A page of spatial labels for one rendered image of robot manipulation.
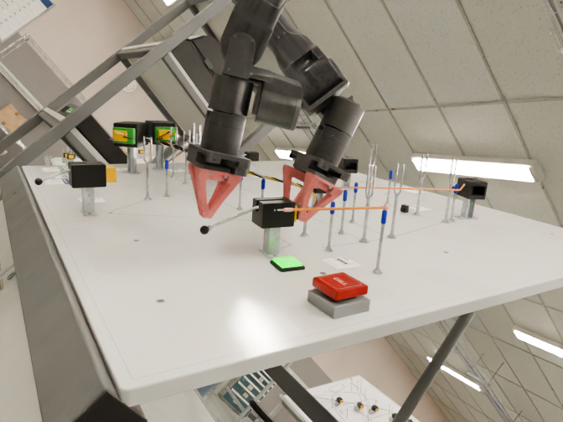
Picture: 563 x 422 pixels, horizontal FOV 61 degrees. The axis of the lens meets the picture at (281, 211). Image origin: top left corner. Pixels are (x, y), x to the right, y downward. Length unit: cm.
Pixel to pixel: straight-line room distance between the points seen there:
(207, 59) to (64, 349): 140
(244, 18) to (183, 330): 39
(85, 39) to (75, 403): 805
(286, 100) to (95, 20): 786
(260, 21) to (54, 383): 47
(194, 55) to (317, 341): 140
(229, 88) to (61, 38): 776
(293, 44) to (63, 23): 770
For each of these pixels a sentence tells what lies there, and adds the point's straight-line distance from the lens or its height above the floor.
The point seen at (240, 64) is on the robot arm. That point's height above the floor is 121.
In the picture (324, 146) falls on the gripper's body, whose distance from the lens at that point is 76.
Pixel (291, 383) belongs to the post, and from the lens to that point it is 115.
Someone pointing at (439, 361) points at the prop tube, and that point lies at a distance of 100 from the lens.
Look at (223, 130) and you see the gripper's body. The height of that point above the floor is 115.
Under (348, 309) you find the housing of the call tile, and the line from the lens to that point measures 59.
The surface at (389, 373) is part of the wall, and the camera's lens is 1218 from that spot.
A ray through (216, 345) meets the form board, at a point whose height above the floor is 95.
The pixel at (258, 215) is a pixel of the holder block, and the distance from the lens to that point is 75.
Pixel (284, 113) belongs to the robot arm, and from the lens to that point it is 68.
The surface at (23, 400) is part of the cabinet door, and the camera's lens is 64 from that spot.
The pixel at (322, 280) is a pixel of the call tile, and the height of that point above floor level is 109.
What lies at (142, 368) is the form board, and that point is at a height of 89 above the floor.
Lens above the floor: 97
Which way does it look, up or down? 14 degrees up
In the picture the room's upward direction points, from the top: 46 degrees clockwise
